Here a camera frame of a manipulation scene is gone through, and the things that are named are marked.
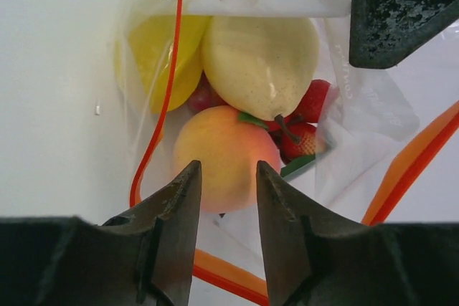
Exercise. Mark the clear zip top bag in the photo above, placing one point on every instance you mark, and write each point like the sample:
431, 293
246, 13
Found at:
368, 116

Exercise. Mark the orange fake peach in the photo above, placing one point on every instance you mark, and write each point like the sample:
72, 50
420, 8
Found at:
229, 151

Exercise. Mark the yellow fake pear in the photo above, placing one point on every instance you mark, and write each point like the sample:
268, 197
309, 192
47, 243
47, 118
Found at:
262, 66

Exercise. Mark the red fake strawberries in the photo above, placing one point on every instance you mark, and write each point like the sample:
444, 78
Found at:
302, 142

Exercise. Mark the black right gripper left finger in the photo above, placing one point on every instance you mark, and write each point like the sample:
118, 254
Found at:
143, 256

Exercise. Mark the red fake grape bunch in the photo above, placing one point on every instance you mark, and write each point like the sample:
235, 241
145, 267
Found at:
204, 96

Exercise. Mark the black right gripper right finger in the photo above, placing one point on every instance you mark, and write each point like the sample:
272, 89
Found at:
314, 256

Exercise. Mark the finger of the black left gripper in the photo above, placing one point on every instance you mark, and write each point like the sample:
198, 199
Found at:
385, 32

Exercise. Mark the yellow fake lemon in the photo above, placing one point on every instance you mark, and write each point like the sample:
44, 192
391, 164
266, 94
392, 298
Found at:
142, 60

